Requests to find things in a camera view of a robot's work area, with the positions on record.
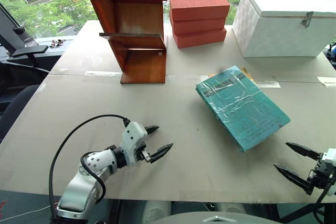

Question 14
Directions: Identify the white lidded box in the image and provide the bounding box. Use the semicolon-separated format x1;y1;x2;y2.
232;0;336;58

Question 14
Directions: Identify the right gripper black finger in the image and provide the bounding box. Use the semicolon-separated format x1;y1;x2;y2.
273;163;316;196
285;142;322;161

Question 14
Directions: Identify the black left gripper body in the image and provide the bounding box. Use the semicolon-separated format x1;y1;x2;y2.
132;141;153;163

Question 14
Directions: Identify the white rounded shape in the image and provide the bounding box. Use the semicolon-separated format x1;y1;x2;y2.
143;200;172;222
209;202;247;217

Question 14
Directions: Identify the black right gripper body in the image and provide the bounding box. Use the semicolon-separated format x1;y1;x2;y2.
307;155;336;190

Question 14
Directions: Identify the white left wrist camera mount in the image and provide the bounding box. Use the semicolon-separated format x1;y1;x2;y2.
119;121;148;167

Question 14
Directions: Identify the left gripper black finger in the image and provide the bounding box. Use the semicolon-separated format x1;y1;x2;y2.
148;143;174;165
144;125;160;136

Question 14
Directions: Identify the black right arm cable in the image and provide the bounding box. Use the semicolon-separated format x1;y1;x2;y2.
313;189;328;224

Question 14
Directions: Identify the blue black object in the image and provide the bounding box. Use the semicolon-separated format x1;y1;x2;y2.
327;41;336;65

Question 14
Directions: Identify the teal plastic-wrapped book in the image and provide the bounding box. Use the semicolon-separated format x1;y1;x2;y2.
194;66;291;153

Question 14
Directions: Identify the grey rounded robot torso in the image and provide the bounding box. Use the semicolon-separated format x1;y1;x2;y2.
149;215;263;224

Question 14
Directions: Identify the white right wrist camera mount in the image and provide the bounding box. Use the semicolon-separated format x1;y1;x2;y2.
320;147;336;196

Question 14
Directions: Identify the grey metal box latch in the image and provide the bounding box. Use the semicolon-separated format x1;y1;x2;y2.
300;11;315;28

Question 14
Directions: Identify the small red-brown clutter pile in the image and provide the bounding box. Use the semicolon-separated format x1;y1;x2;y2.
49;39;66;49

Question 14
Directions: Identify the white paper tape piece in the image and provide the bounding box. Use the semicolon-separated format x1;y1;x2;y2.
317;76;336;87

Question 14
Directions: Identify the red brick block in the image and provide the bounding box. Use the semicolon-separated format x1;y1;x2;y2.
172;27;227;49
170;17;227;36
169;0;231;22

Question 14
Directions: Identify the black slanted window beam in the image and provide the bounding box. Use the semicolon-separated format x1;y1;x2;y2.
0;2;37;57

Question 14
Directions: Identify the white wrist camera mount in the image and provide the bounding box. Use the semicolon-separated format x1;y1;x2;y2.
320;147;336;196
119;121;148;167

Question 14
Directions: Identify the short black left arm cable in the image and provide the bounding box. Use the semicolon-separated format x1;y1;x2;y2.
80;152;107;205

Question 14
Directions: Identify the black table frame strut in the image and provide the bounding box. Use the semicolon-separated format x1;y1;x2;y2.
277;202;326;222

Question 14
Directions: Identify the clear tape strip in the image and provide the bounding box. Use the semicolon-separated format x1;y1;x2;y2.
256;80;281;89
85;70;124;77

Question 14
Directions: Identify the black office chair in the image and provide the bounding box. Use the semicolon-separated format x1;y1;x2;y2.
0;45;50;143

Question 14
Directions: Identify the red-brown wooden bookshelf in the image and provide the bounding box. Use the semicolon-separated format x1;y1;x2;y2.
78;0;169;85

